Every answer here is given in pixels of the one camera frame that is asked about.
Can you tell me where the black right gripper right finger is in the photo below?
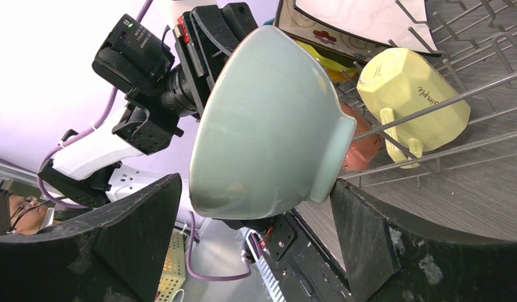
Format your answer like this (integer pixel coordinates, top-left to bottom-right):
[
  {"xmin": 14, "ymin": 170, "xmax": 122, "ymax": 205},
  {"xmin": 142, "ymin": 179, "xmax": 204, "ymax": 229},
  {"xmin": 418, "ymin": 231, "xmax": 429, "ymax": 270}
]
[{"xmin": 330, "ymin": 179, "xmax": 517, "ymax": 301}]

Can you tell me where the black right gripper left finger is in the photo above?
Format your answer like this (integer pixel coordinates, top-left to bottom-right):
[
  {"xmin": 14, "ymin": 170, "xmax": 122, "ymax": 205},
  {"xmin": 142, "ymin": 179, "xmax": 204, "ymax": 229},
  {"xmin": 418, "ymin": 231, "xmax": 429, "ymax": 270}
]
[{"xmin": 0, "ymin": 174, "xmax": 182, "ymax": 301}]

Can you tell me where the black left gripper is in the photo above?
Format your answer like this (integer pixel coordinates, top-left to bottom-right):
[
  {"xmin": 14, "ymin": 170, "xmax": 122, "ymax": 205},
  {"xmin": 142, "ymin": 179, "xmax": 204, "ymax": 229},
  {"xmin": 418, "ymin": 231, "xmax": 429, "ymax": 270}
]
[{"xmin": 92, "ymin": 2, "xmax": 258, "ymax": 155}]

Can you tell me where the square floral plate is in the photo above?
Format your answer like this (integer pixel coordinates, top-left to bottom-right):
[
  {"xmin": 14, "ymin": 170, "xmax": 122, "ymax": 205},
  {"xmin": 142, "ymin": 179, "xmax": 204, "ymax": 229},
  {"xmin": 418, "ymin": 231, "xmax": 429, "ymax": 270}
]
[{"xmin": 274, "ymin": 1, "xmax": 385, "ymax": 63}]

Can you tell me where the pale green celadon bowl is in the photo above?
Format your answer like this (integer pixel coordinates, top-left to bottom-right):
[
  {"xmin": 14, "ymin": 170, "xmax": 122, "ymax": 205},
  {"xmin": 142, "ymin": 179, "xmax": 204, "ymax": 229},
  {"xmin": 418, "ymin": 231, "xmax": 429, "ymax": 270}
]
[{"xmin": 188, "ymin": 26, "xmax": 357, "ymax": 220}]

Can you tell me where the green polka dot plate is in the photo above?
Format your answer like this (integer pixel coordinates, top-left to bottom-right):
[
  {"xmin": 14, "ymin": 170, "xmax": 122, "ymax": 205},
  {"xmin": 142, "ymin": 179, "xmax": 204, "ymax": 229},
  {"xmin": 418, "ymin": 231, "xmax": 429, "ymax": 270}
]
[{"xmin": 296, "ymin": 40, "xmax": 358, "ymax": 72}]

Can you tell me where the yellow green mug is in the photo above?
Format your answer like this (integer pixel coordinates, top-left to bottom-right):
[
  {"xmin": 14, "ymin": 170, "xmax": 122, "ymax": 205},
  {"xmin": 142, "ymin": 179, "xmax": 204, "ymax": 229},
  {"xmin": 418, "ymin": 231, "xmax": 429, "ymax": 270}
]
[{"xmin": 356, "ymin": 48, "xmax": 471, "ymax": 158}]

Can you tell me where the orange polka dot plate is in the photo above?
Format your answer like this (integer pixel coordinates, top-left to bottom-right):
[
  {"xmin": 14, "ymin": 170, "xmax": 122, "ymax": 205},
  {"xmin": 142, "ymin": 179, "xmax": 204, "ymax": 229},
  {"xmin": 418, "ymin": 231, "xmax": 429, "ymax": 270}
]
[{"xmin": 326, "ymin": 69, "xmax": 348, "ymax": 83}]

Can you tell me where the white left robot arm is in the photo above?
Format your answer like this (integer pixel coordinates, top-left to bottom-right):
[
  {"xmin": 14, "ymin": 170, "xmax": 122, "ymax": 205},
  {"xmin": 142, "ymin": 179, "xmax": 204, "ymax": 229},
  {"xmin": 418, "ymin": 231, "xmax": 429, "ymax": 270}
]
[{"xmin": 38, "ymin": 1, "xmax": 257, "ymax": 208}]

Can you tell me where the perforated tray with bricks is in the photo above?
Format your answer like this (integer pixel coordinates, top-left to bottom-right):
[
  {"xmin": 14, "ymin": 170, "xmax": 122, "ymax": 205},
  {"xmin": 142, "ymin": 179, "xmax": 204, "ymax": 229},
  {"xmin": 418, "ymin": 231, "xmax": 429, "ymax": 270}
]
[{"xmin": 156, "ymin": 231, "xmax": 186, "ymax": 301}]

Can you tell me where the person's face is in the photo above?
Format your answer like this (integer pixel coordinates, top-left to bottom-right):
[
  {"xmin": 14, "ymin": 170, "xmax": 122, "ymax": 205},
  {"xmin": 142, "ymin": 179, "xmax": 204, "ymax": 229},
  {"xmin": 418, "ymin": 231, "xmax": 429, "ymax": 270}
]
[{"xmin": 9, "ymin": 195, "xmax": 48, "ymax": 235}]

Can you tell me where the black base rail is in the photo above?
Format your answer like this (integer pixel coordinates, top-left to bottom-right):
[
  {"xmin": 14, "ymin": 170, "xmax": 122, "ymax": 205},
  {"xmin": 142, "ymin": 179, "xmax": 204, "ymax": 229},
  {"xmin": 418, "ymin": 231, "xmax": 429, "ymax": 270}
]
[{"xmin": 243, "ymin": 210, "xmax": 353, "ymax": 301}]

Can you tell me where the grey wire dish rack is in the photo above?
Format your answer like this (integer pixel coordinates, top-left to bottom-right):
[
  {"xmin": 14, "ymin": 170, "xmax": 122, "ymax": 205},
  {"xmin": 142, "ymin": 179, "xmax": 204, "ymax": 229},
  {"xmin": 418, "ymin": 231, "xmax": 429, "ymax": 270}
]
[{"xmin": 344, "ymin": 1, "xmax": 517, "ymax": 187}]

